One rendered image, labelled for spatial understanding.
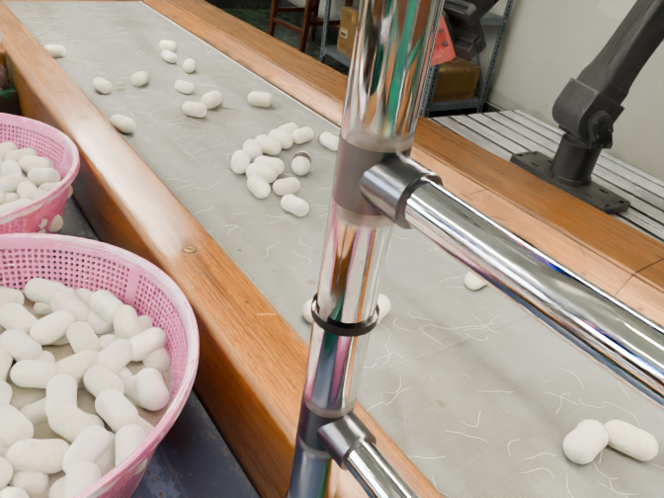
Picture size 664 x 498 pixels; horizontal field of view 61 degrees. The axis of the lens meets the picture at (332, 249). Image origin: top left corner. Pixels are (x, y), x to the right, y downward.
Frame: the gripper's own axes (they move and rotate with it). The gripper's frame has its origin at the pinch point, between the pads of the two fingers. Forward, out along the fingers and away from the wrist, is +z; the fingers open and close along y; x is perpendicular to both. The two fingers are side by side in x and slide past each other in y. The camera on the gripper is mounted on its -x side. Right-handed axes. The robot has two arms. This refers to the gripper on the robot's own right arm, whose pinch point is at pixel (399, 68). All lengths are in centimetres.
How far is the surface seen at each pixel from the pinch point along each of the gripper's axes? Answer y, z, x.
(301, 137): -6.1, 13.5, 2.0
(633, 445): 44.4, 18.6, -2.6
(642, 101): -57, -124, 163
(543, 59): -112, -129, 166
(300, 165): 1.4, 17.1, -1.5
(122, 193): 1.9, 32.3, -15.6
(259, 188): 4.3, 22.6, -6.1
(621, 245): 30.3, 1.3, 10.8
